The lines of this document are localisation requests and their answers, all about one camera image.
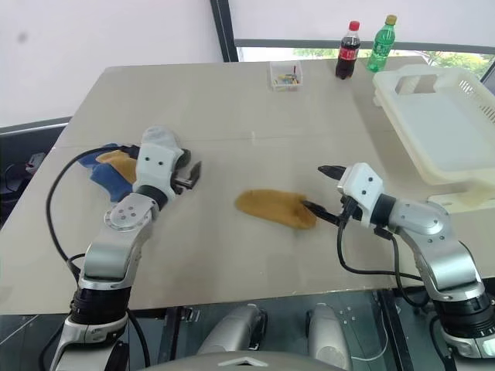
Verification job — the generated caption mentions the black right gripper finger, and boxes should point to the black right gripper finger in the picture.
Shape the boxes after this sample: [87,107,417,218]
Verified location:
[317,164,347,182]
[302,199,343,226]

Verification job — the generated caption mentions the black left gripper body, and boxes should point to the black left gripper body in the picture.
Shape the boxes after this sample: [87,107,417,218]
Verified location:
[171,168,195,196]

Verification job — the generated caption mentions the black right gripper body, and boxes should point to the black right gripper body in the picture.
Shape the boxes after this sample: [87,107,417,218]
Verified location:
[336,192,364,228]

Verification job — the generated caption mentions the mustard yellow sock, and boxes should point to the mustard yellow sock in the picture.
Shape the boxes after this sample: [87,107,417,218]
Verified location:
[96,149,139,183]
[235,187,319,230]

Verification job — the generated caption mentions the white grey sock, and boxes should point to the white grey sock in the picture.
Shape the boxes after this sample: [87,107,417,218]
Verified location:
[140,124,183,151]

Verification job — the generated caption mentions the blue sock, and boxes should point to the blue sock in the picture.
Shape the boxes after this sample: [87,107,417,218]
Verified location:
[78,143,135,203]

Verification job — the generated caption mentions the white plastic basket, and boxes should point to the white plastic basket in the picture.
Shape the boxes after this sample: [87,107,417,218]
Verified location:
[371,64,495,214]

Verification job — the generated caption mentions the clear plastic box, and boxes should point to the clear plastic box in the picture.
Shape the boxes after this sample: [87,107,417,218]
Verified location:
[268,60,303,94]

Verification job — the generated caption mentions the silver rounded robot leg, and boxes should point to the silver rounded robot leg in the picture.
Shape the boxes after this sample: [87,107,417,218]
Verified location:
[196,303,268,357]
[306,302,353,370]

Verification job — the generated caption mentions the cola bottle red cap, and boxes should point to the cola bottle red cap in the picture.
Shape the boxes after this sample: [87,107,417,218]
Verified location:
[334,20,362,81]

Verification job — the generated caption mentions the green soda bottle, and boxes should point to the green soda bottle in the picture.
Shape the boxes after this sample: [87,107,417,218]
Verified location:
[365,14,399,73]

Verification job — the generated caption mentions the small white red device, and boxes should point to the small white red device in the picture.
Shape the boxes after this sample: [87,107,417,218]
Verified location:
[24,153,46,174]

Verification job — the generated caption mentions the black side shelf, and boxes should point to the black side shelf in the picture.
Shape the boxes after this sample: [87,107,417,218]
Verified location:
[0,115,73,231]

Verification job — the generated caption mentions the grey robot torso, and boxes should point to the grey robot torso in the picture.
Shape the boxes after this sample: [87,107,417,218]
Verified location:
[152,349,338,371]

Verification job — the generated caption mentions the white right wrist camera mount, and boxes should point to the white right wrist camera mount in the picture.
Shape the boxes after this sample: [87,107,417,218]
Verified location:
[335,162,384,226]

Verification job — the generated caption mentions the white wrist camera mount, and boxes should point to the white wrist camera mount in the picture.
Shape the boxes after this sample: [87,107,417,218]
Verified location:
[135,141,186,195]
[335,162,384,226]

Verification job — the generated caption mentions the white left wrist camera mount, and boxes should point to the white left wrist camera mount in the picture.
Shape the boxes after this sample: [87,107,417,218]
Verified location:
[135,141,186,195]

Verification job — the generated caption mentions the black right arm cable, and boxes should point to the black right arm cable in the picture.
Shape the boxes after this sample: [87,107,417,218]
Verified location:
[336,214,440,310]

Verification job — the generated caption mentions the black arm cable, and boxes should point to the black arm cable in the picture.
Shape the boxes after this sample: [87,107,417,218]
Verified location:
[336,214,440,310]
[45,144,141,280]

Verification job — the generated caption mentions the black window frame post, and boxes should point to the black window frame post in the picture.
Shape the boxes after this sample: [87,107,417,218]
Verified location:
[210,0,240,63]

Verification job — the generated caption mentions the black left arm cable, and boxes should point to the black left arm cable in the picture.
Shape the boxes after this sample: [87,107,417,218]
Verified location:
[45,144,141,280]

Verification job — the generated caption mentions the thin white floor cable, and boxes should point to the thin white floor cable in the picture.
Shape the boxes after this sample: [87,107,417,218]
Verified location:
[354,318,390,362]

